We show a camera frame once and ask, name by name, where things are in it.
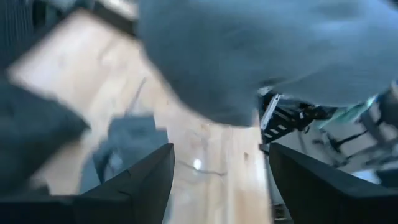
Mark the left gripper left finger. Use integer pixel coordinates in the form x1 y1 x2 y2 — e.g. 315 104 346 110
0 142 175 224

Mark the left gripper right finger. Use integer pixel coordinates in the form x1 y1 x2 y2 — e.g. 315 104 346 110
269 142 398 224

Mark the blue-grey cap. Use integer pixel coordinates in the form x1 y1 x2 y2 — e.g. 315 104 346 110
79 113 170 194

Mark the grey cap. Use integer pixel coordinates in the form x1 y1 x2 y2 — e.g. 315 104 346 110
138 0 398 128

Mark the black cap with buckle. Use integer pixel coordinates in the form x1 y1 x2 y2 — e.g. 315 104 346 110
0 79 91 195

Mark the black perforated box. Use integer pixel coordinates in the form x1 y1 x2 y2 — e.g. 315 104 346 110
0 0 35 68

